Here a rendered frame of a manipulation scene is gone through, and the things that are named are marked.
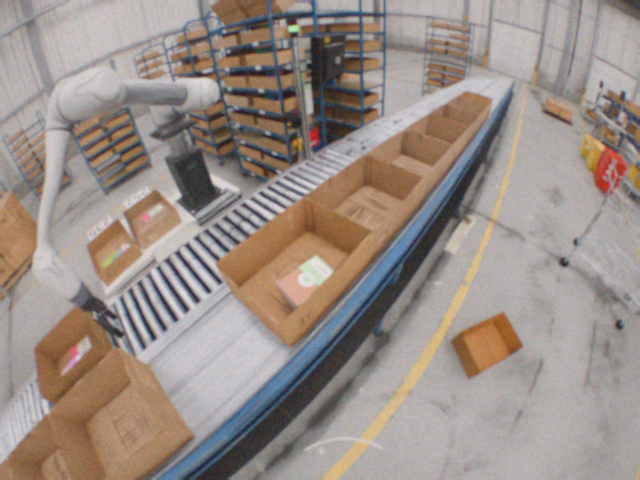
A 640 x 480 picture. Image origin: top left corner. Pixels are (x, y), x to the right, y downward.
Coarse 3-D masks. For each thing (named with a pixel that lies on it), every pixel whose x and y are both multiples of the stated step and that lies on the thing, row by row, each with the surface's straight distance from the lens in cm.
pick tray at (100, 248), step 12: (108, 228) 181; (120, 228) 184; (96, 240) 183; (108, 240) 185; (120, 240) 176; (132, 240) 149; (96, 252) 186; (108, 252) 176; (132, 252) 149; (96, 264) 170; (120, 264) 150; (108, 276) 152
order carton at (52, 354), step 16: (64, 320) 141; (80, 320) 142; (48, 336) 148; (64, 336) 148; (80, 336) 149; (96, 336) 124; (48, 352) 155; (64, 352) 156; (96, 352) 116; (48, 368) 152; (64, 368) 153; (80, 368) 121; (48, 384) 144; (64, 384) 128; (48, 400) 136
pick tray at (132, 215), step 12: (156, 192) 184; (144, 204) 184; (156, 204) 185; (168, 204) 166; (132, 216) 185; (156, 216) 172; (168, 216) 150; (132, 228) 177; (144, 228) 169; (156, 228) 150; (168, 228) 153; (144, 240) 151; (156, 240) 154
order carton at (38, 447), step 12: (48, 420) 108; (36, 432) 114; (48, 432) 115; (24, 444) 122; (36, 444) 123; (48, 444) 123; (12, 456) 131; (24, 456) 131; (36, 456) 132; (48, 456) 132; (60, 456) 97; (12, 468) 132; (24, 468) 135; (36, 468) 139; (48, 468) 134; (60, 468) 127
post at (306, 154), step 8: (296, 40) 154; (296, 48) 154; (296, 56) 154; (296, 64) 155; (296, 72) 156; (296, 80) 158; (296, 88) 159; (304, 88) 159; (304, 96) 160; (304, 104) 161; (304, 112) 163; (304, 120) 163; (304, 128) 165; (304, 136) 167; (304, 144) 172; (304, 152) 174
